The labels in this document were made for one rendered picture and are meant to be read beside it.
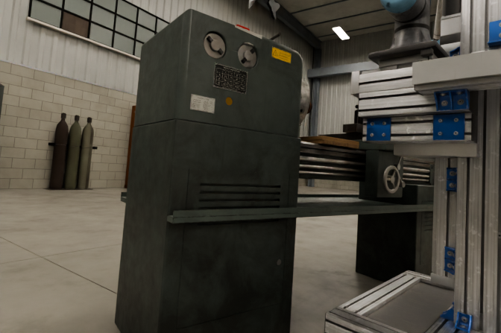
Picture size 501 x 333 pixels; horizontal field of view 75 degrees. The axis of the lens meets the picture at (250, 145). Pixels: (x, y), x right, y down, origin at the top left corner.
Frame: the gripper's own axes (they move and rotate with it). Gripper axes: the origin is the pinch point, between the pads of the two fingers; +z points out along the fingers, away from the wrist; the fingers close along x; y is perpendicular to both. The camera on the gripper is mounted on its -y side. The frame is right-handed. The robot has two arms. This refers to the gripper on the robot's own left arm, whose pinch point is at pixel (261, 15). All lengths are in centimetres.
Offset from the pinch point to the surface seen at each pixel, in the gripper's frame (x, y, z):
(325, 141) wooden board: 42, 6, 54
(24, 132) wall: -64, -667, 32
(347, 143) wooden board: 60, 6, 54
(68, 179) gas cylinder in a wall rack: 23, -668, 122
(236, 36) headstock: -21.7, 14.0, 20.6
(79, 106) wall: 33, -698, -42
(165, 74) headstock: -43, 1, 38
